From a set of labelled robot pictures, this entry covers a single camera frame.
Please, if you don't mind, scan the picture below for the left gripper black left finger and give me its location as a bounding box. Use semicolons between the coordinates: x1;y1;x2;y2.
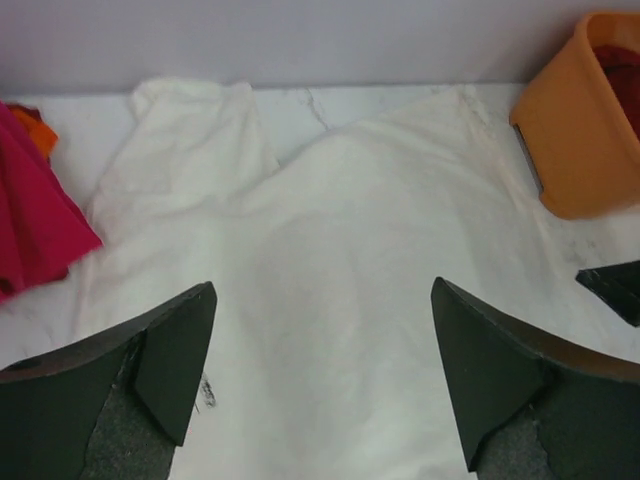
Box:
1;282;217;479

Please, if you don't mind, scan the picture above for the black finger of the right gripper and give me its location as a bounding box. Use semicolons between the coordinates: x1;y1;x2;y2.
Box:
576;260;640;328

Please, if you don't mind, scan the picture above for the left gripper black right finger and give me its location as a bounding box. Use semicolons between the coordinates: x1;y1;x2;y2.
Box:
431;277;639;479

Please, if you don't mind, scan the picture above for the orange plastic bin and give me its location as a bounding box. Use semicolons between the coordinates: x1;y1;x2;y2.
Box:
509;11;639;219

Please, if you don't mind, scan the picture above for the folded pink t-shirt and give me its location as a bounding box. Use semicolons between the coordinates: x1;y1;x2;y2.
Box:
1;103;103;303

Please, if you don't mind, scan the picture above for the orange cloth under pink shirt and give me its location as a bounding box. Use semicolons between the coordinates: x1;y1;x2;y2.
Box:
8;104;59;163

